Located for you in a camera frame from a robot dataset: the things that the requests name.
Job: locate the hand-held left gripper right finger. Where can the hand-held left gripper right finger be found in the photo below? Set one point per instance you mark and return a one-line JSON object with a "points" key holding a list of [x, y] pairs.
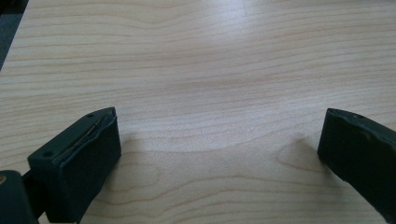
{"points": [[361, 149]]}

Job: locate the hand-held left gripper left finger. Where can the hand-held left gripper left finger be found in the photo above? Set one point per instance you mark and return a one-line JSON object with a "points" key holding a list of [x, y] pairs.
{"points": [[81, 165]]}

